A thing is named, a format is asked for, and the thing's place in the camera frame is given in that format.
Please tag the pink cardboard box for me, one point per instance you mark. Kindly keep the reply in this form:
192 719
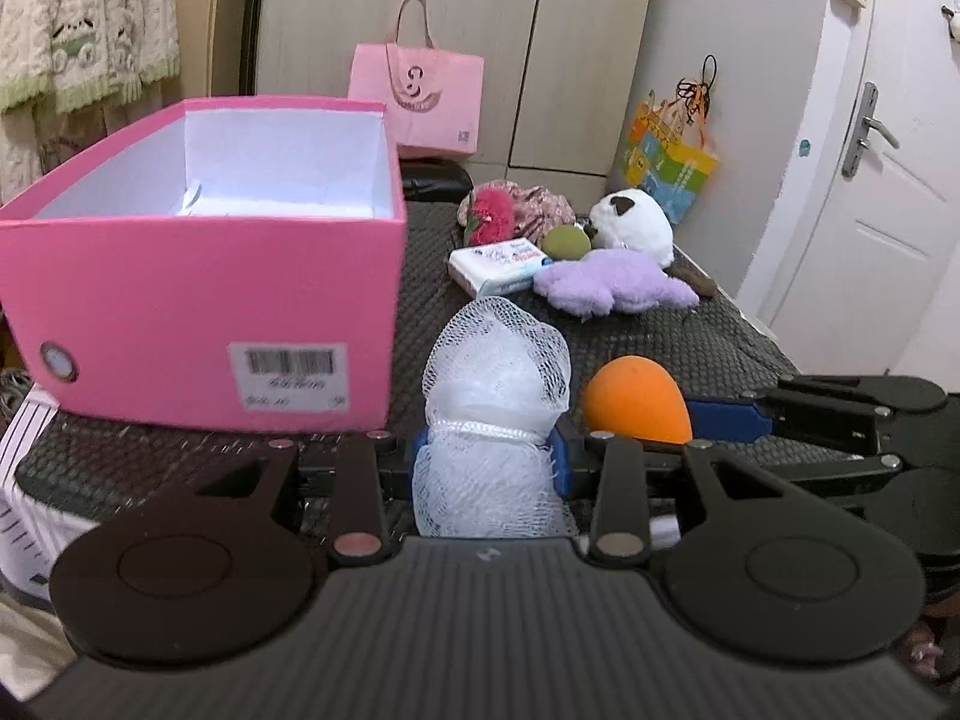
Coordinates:
150 300

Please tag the pink tote bag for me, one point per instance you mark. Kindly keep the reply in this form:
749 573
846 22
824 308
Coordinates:
420 97

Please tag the green round sponge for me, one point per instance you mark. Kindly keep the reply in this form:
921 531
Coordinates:
566 242

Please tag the beige wardrobe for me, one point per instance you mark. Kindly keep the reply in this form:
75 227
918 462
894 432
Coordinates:
525 52

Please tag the purple plush toy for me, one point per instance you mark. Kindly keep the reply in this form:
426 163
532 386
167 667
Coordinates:
600 281

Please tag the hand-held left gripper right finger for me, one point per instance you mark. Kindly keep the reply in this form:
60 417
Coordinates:
559 457

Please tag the black honeycomb mat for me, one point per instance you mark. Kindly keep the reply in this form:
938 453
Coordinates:
712 345

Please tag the white plush toy brown ears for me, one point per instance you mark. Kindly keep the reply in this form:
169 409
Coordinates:
637 229

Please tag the white printed carton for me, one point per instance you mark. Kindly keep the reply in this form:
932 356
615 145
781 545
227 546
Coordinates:
30 510

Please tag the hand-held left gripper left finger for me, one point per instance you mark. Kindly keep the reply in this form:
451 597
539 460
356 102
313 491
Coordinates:
418 444

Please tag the orange makeup sponge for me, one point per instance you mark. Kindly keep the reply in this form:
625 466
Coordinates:
630 397

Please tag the cream knitted cardigan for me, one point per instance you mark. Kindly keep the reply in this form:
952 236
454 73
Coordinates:
75 15

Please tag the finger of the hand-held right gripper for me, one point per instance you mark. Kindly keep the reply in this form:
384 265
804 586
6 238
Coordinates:
731 418
817 466

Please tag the pink fluffy pompom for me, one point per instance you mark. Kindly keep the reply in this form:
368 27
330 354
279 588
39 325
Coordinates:
491 214

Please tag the white door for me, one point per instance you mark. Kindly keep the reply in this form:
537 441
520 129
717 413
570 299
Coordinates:
900 240

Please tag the white mesh bath puff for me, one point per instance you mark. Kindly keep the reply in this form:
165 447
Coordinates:
487 390

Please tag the colourful gift bag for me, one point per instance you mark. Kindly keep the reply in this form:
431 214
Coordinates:
667 165

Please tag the white blue tissue pack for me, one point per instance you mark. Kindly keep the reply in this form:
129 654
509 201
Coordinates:
499 266

